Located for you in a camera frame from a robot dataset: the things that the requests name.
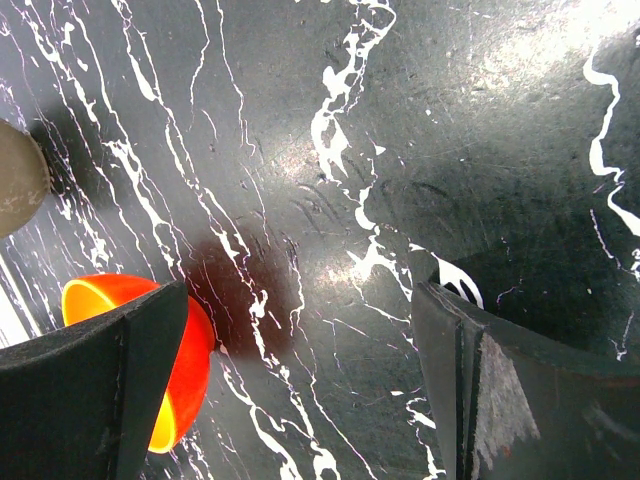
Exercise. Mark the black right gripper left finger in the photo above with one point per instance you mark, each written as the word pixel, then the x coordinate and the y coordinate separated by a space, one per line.
pixel 81 402

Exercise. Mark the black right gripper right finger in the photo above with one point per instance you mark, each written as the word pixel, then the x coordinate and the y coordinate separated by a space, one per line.
pixel 509 403

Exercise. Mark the orange plastic bowl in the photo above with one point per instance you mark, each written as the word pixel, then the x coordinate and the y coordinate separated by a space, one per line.
pixel 89 296

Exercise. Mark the beige bowl black interior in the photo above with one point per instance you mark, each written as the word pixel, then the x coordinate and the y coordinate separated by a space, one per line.
pixel 25 178

